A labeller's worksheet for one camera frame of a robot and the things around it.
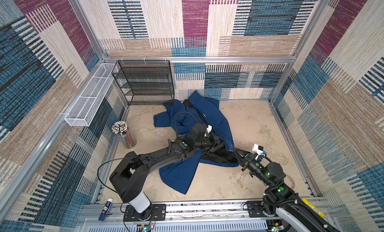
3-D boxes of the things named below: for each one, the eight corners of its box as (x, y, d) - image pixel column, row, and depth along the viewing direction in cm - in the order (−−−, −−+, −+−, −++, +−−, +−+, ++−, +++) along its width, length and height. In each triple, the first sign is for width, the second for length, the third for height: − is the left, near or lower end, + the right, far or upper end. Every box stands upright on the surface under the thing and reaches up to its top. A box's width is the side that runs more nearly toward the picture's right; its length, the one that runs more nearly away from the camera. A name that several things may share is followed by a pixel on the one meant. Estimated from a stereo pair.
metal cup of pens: (122, 148, 98) (109, 132, 83) (126, 138, 103) (114, 121, 88) (135, 148, 98) (124, 132, 83) (137, 138, 103) (128, 121, 88)
